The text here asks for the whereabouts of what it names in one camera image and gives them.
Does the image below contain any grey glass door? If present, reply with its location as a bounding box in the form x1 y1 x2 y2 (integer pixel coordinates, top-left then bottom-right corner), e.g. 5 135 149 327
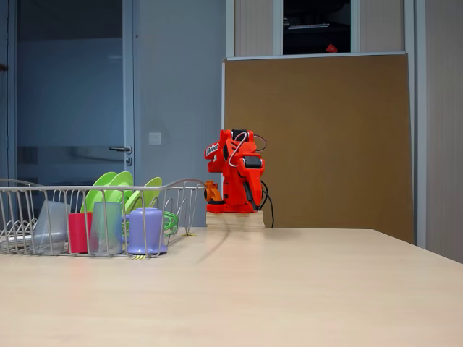
7 0 140 189

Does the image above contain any red plastic cup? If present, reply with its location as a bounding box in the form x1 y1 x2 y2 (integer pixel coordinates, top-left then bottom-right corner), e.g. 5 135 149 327
67 212 94 254

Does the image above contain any grey cabinet with open shelf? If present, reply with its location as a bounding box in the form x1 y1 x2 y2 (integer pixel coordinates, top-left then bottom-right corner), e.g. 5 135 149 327
226 0 417 58

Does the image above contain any orange clamp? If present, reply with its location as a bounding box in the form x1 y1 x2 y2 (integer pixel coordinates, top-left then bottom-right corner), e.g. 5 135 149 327
202 179 224 203

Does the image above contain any grey sliding door cabinet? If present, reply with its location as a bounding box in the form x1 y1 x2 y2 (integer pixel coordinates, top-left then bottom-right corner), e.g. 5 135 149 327
404 0 463 254

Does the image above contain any wooden base block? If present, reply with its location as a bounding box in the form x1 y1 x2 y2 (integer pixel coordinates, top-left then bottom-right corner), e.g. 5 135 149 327
205 211 265 229

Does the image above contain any green plastic plate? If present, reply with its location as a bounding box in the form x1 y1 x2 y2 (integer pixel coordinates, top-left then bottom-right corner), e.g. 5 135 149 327
104 171 134 204
124 176 163 214
80 171 119 214

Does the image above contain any green whisk with metal handle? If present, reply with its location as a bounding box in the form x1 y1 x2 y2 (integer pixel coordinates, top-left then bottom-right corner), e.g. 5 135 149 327
0 211 179 242

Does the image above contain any black power cable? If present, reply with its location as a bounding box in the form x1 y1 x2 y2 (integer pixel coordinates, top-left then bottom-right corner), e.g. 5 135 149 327
260 179 276 228

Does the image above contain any brown partition board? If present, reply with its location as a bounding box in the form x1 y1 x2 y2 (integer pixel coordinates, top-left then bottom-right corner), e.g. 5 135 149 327
221 52 415 234

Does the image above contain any white gripper servo cable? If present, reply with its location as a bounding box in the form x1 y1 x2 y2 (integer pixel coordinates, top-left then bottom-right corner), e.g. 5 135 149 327
228 132 254 168

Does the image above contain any metal wire dish rack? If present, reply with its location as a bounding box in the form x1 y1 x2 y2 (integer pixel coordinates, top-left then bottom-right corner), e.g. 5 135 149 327
0 178 208 258

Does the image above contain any purple plastic mug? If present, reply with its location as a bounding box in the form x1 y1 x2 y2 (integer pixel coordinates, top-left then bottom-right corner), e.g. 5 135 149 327
124 207 169 255

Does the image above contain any white spiral notebook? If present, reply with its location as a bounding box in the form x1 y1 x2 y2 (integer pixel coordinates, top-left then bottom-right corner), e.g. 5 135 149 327
285 21 331 30

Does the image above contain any grey translucent plastic cup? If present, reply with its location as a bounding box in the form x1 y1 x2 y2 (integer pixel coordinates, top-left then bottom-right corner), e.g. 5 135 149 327
89 202 124 256
33 200 72 254

